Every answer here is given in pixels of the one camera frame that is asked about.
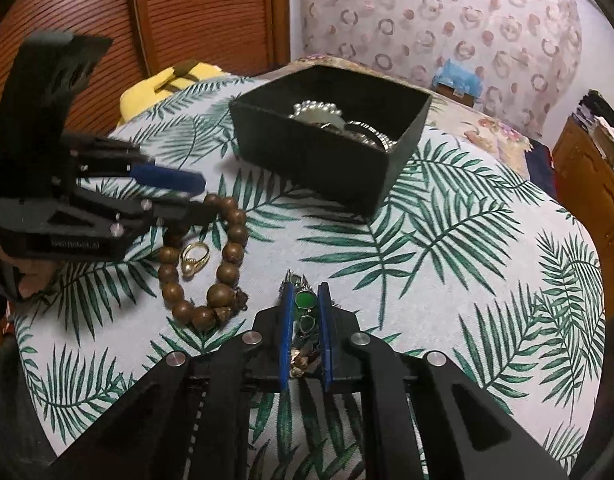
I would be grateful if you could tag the wooden louvered wardrobe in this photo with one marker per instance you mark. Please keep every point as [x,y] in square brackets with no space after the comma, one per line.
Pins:
[212,10]

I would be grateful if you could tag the wooden cabinet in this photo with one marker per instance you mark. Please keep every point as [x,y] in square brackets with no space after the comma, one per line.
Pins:
[587,175]

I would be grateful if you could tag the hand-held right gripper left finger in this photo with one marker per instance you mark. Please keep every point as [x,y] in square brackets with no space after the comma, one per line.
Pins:
[286,330]

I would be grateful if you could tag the yellow cloth bag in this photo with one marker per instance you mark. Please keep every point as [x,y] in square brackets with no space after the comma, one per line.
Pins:
[142,95]

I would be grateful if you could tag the navy blanket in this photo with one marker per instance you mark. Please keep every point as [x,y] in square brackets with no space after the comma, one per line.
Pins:
[539,165]

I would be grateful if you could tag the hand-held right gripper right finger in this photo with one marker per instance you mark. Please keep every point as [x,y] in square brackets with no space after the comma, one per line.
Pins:
[326,335]

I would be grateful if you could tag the brown wooden box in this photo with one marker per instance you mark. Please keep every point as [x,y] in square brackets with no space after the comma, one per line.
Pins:
[457,96]

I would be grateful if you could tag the silver bangle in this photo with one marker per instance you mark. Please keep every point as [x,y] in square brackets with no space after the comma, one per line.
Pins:
[382,141]

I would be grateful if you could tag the blue bag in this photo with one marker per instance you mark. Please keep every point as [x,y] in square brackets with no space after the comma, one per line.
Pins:
[459,75]

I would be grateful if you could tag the black cardboard box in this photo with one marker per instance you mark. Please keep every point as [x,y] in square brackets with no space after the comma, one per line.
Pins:
[312,160]

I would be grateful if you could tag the circle patterned curtain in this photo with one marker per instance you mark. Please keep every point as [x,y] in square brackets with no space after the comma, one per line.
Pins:
[437,10]

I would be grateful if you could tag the person's left hand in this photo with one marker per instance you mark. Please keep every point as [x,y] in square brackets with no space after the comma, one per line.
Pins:
[34,277]

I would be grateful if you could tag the pale green jade bangle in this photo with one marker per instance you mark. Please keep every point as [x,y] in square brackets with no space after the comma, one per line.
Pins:
[332,121]

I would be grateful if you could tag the pile of dark clothes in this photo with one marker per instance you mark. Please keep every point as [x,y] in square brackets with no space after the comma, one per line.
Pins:
[592,107]

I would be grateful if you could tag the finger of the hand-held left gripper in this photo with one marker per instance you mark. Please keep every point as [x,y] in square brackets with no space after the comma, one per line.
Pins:
[162,176]
[187,210]

